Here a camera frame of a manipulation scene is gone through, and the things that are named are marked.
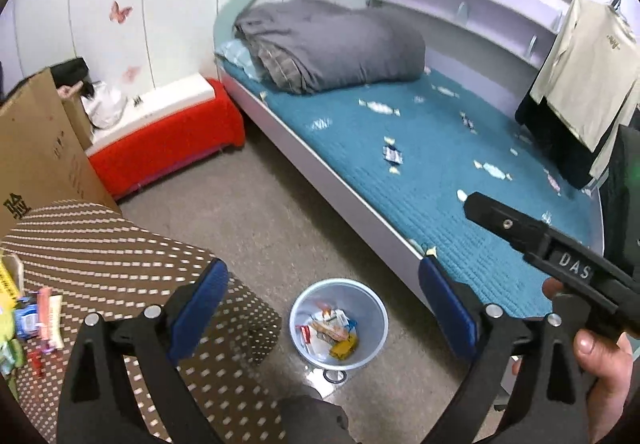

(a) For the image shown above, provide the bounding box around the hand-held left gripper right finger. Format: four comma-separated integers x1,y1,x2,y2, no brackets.
418,255,591,444

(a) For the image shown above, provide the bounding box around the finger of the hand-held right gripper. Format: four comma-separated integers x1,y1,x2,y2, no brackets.
462,191,552,266

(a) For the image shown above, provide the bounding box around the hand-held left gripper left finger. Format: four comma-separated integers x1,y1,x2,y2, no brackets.
56,256,230,444

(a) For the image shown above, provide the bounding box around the light blue trash bin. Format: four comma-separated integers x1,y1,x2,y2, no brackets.
289,278,390,370

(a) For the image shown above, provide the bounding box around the yellow packet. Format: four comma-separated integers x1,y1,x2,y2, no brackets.
331,336,358,359

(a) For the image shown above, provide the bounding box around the orange patterned plastic bag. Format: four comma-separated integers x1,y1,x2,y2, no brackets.
310,319,351,340

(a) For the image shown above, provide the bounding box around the person's right hand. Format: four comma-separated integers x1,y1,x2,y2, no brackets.
542,277,636,435

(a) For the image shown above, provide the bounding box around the brown polka-dot tablecloth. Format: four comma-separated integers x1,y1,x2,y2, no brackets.
0,199,283,444

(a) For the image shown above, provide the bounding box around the black hanging garment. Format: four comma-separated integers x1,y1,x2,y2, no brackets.
515,91,601,190

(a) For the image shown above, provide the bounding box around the pink and cream wrapper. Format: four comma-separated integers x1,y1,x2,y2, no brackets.
37,286,66,350

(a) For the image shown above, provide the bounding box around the red cloth covered bench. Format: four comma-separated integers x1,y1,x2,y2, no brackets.
85,78,246,201

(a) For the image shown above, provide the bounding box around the blue and white small box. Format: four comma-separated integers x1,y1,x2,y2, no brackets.
15,306,41,340

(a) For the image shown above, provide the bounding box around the cream long-sleeve shirt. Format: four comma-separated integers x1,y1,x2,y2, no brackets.
530,0,640,152

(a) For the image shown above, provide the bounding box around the white and yellow medicine box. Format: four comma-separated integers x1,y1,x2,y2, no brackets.
0,254,23,310

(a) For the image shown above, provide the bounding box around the green and white small box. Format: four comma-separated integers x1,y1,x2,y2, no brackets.
0,339,26,375

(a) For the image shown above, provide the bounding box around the white board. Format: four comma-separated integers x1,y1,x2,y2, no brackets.
87,74,216,152

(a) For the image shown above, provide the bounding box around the white plastic bag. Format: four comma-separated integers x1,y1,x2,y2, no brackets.
82,80,130,130

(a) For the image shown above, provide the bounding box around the large cardboard box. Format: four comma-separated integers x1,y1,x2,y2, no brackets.
0,68,123,240

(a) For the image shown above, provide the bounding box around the grey blanket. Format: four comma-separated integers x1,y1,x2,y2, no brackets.
234,0,427,95

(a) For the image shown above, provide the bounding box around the light blue striped pillow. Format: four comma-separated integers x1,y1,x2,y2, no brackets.
216,39,266,82

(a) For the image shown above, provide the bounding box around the black cloth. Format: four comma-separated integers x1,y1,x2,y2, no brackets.
50,58,96,100

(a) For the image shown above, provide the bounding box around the pink butterfly sticker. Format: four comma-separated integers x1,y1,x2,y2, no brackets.
110,0,133,25

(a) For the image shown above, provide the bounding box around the lavender bed wall shelf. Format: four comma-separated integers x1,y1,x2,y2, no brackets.
370,0,561,70

